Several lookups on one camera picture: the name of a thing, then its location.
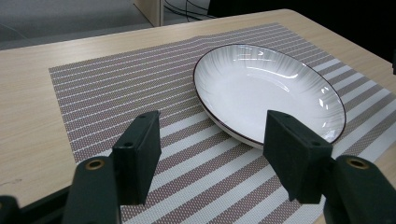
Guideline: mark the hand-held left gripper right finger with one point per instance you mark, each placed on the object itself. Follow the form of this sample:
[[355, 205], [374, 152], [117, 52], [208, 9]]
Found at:
[[295, 155]]

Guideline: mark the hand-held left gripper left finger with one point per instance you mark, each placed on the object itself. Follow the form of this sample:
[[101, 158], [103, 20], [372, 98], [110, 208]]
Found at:
[[137, 161]]

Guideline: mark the white plate with dark rim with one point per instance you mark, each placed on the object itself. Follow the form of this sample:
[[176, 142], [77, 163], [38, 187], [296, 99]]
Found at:
[[249, 90]]

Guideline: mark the striped woven placemat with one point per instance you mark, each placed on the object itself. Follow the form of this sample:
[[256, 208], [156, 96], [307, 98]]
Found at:
[[124, 93]]

